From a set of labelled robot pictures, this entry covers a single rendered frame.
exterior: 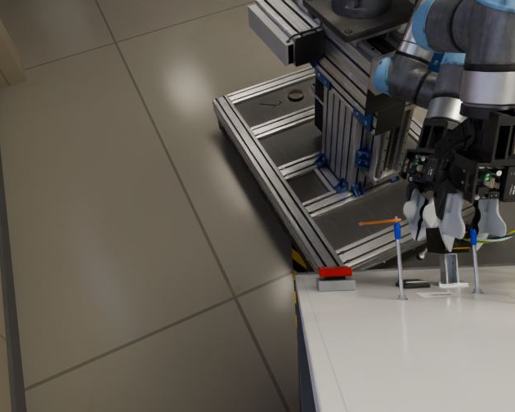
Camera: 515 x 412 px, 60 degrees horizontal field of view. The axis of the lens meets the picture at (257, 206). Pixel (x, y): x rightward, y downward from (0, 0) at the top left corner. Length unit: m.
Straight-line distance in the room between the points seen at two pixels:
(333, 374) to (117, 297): 1.86
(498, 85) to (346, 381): 0.42
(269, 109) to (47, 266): 1.36
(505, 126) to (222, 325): 1.52
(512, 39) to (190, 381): 1.60
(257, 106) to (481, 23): 1.96
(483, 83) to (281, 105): 1.94
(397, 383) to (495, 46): 0.43
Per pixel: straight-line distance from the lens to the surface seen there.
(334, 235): 1.89
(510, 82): 0.62
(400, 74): 1.03
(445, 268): 0.76
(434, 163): 0.83
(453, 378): 0.31
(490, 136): 0.62
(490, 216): 0.71
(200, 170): 2.49
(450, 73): 0.90
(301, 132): 2.32
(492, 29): 0.61
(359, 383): 0.29
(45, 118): 3.23
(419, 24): 0.73
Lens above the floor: 1.74
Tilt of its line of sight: 50 degrees down
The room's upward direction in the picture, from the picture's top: 7 degrees counter-clockwise
